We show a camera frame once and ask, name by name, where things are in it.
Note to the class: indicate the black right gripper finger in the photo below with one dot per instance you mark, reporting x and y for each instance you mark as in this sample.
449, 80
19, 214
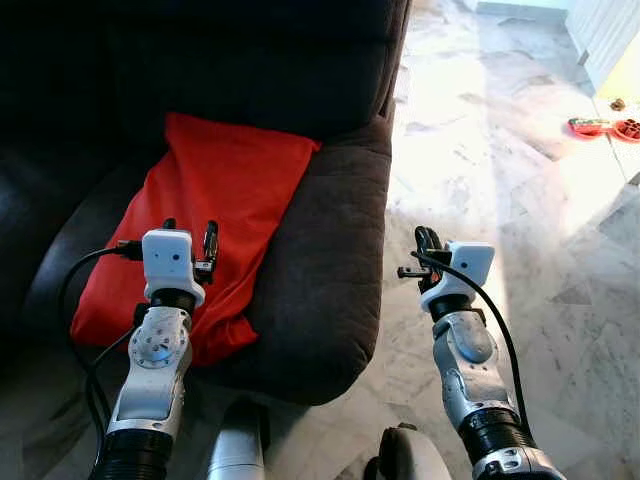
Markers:
436, 243
421, 242

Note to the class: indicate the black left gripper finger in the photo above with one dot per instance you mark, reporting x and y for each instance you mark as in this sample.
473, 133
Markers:
211, 240
170, 224

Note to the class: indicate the red pillow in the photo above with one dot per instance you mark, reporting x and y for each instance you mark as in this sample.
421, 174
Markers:
220, 180

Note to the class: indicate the dark brown fabric sofa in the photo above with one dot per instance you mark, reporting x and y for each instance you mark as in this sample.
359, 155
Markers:
330, 260

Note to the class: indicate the red tray with cups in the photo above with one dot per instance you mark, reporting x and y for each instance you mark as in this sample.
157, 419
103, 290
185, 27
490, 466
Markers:
628, 131

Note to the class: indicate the silver robot left leg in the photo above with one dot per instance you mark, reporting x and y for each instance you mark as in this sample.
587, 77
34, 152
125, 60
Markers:
238, 445

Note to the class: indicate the small brown cup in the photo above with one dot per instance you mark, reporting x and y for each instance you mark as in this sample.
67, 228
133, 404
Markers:
618, 104

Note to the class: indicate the red bowl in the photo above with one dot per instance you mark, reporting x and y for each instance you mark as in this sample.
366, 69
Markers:
590, 127

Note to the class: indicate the white ribbed panel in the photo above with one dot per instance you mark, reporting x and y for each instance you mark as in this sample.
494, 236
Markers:
605, 35

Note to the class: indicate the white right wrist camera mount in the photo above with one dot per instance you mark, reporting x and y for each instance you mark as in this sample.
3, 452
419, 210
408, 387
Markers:
465, 265

